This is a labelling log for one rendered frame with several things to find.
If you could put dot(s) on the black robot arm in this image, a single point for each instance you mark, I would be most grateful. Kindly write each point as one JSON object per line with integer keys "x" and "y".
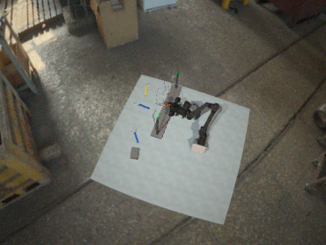
{"x": 186, "y": 111}

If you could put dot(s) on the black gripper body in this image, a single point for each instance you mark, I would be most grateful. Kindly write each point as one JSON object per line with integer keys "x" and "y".
{"x": 177, "y": 99}

